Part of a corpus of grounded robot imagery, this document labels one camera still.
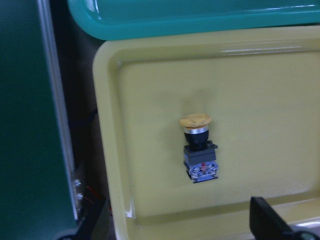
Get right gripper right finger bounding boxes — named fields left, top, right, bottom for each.
left=249, top=196, right=300, bottom=240

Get yellow push button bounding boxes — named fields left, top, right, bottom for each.
left=179, top=113, right=219, bottom=184

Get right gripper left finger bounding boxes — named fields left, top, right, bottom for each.
left=55, top=198, right=109, bottom=240

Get green conveyor belt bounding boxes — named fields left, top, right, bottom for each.
left=0, top=0, right=76, bottom=240

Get green plastic tray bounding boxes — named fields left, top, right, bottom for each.
left=67, top=0, right=320, bottom=41

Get yellow plastic tray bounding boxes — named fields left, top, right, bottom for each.
left=92, top=25, right=320, bottom=240

